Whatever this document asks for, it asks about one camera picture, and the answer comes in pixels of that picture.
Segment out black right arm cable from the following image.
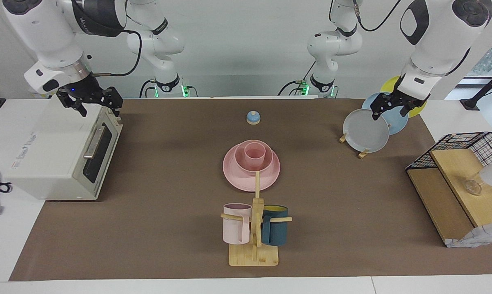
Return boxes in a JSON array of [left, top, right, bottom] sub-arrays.
[[91, 29, 142, 77]]

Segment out black clamp stand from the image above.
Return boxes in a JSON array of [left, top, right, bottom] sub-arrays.
[[460, 67, 492, 111]]

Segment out wooden mug tree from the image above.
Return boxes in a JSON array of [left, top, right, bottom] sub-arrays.
[[220, 171, 292, 267]]

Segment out patterned white paper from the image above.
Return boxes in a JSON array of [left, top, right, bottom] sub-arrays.
[[445, 222, 492, 248]]

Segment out pink plate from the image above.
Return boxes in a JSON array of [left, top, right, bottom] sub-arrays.
[[223, 144, 281, 192]]

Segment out light pink mug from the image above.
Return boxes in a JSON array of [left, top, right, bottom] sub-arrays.
[[223, 203, 252, 245]]

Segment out clear glass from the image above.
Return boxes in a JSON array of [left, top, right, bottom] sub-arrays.
[[464, 179, 483, 196]]

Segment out light blue plate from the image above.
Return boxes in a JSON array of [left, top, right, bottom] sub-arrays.
[[361, 92, 410, 136]]

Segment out pink handleless cup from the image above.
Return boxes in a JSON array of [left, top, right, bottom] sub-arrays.
[[245, 142, 266, 170]]

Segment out black wire basket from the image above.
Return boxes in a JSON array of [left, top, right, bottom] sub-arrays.
[[405, 131, 492, 196]]

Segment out white toaster oven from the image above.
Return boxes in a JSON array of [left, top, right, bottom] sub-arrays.
[[4, 95, 124, 201]]

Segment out wooden shelf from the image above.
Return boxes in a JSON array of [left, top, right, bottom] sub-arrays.
[[407, 149, 492, 246]]

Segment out pink bowl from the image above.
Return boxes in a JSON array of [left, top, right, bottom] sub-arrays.
[[234, 140, 274, 172]]

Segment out dark teal mug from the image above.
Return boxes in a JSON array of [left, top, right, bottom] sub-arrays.
[[260, 205, 289, 246]]

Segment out wooden plate rack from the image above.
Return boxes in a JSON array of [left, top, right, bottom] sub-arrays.
[[338, 133, 370, 159]]

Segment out yellow plate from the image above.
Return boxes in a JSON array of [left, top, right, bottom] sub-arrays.
[[380, 75, 427, 118]]

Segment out gray plate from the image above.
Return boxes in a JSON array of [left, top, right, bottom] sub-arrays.
[[343, 109, 390, 153]]

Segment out brown table mat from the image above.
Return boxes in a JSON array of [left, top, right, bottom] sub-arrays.
[[9, 98, 492, 281]]

